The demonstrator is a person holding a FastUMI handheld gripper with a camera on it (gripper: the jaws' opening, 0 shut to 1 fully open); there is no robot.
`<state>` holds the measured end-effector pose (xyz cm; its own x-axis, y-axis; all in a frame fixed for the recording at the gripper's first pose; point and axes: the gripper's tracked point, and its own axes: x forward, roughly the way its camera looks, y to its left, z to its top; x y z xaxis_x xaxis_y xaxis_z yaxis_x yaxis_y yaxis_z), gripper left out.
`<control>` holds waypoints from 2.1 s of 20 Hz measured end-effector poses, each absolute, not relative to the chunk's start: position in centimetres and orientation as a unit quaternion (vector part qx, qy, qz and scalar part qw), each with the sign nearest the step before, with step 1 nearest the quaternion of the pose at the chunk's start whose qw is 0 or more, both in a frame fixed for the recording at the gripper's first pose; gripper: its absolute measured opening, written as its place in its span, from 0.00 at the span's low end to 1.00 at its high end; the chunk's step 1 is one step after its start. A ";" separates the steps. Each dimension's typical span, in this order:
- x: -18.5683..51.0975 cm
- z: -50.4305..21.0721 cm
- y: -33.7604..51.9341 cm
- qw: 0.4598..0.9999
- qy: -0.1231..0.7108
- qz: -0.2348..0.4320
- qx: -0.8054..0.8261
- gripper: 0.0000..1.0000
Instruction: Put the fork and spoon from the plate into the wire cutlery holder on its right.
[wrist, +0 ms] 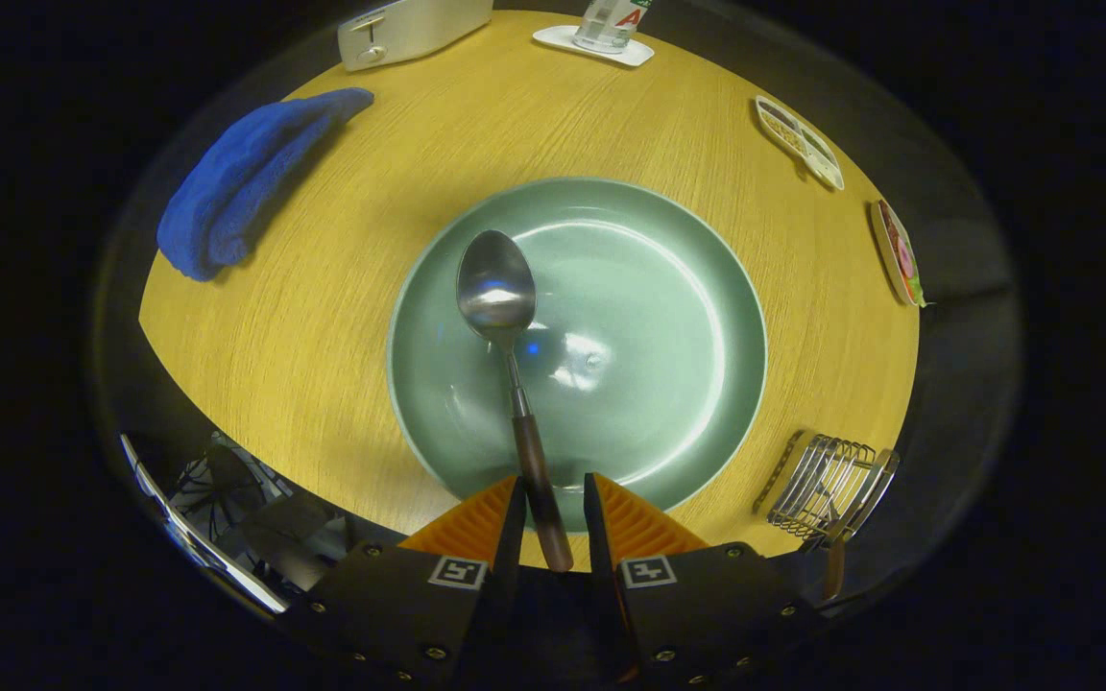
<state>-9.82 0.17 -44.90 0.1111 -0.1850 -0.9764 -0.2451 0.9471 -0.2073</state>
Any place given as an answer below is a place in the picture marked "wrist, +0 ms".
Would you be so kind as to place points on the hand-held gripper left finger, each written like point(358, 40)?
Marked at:
point(390, 605)

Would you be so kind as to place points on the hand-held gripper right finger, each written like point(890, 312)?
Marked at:
point(707, 614)

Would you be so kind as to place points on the green ceramic plate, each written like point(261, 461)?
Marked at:
point(649, 326)

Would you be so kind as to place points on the plate of toy food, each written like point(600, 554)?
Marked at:
point(899, 254)

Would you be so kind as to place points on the blue folded towel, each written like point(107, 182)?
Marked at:
point(246, 182)

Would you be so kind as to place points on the white divided tray of beans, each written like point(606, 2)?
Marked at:
point(801, 142)

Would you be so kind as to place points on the white toaster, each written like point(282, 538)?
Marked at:
point(409, 29)

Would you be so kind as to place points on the white square coaster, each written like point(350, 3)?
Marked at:
point(553, 40)

